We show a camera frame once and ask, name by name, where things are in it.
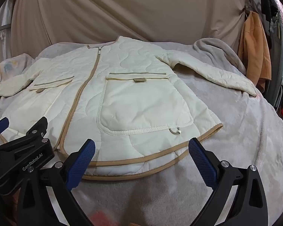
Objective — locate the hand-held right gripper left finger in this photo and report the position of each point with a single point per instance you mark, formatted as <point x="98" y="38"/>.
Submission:
<point x="80" y="160"/>

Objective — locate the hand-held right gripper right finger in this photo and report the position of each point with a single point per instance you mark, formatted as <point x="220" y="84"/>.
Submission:
<point x="201" y="160"/>

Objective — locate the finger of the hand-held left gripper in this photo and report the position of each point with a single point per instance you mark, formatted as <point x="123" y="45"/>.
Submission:
<point x="1" y="124"/>
<point x="41" y="125"/>

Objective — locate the cream quilted jacket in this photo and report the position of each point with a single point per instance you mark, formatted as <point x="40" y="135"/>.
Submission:
<point x="132" y="98"/>

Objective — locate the dark hanging clothes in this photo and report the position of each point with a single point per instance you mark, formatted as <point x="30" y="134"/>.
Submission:
<point x="270" y="4"/>

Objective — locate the printed grey blanket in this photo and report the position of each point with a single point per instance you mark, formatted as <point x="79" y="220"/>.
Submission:
<point x="238" y="134"/>

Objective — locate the silver satin curtain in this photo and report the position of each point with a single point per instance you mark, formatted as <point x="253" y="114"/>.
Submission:
<point x="2" y="44"/>

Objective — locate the orange hanging garment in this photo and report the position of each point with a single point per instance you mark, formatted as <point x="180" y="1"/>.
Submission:
<point x="254" y="51"/>

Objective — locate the beige backdrop cloth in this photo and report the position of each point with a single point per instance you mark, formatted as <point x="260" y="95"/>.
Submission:
<point x="132" y="9"/>

